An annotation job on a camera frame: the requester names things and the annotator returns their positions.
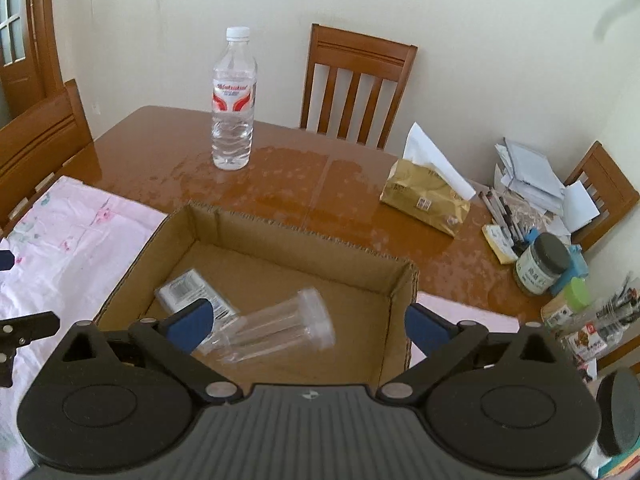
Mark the yellow sticky note pad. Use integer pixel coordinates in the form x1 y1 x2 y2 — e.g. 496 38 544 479
482 224 519 265

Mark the black round object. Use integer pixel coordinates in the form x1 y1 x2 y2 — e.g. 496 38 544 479
597 367 640 459

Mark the wooden door with glass panes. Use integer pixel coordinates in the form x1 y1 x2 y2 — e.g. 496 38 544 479
0 0 65 119

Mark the pink floral tablecloth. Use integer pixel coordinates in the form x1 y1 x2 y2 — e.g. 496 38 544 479
0 175 522 480

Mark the wooden chair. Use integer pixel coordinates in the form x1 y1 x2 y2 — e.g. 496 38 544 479
0 79 95 237
564 141 640 254
299 23 419 151

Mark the glass jar with dark lid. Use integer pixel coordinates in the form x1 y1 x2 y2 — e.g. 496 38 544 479
513 232 573 297

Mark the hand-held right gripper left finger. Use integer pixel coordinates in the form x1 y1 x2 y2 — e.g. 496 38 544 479
59 298 239 404

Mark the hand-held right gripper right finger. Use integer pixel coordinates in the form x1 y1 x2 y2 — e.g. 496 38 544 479
377 302 572 404

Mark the clear water bottle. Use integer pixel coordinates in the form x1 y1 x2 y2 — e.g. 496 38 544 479
207 26 259 172

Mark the cardboard box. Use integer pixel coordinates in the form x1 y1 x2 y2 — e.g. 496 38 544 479
94 201 420 387

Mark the stack of white papers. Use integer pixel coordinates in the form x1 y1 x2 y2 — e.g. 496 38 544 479
492 138 601 234

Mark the bunch of pens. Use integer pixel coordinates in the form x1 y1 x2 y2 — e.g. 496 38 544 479
477 187 532 257

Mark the gold tissue pack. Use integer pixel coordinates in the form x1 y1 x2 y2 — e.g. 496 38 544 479
379 121 477 238

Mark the small white packet box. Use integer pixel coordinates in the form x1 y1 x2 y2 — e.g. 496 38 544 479
154 269 240 327

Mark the blue plastic object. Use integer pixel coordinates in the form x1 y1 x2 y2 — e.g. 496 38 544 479
550 244 589 296

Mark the clear plastic container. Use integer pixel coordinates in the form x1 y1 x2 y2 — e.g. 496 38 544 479
200 288 337 364

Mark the clear packet of dark sticks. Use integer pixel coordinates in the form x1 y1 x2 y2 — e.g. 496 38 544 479
594 272 640 342

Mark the jar with green lid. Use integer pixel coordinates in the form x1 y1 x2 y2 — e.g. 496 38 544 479
540 277 591 332

